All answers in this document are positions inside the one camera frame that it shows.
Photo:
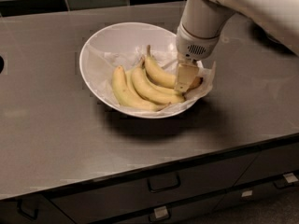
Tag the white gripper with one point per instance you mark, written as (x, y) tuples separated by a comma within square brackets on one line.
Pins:
[(193, 46)]

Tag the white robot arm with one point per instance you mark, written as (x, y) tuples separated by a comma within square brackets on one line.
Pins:
[(202, 21)]

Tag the white oval bowl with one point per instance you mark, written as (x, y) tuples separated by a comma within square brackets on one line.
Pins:
[(123, 36)]

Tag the hidden yellow banana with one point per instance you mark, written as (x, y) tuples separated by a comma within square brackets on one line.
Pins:
[(130, 83)]

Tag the white paper liner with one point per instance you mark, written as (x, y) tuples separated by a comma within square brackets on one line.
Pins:
[(97, 68)]

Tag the lower right drawer label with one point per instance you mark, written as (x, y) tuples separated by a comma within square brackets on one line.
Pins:
[(246, 194)]

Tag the centre drawer black handle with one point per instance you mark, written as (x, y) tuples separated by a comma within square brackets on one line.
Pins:
[(160, 183)]

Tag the drawer black handle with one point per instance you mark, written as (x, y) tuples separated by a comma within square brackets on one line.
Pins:
[(160, 183), (28, 208)]

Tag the lower centre drawer handle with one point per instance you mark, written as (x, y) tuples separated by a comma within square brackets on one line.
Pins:
[(159, 214)]

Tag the right drawer handle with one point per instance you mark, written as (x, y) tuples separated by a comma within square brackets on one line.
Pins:
[(289, 180)]

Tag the left drawer black handle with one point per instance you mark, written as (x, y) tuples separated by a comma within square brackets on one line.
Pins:
[(28, 208)]

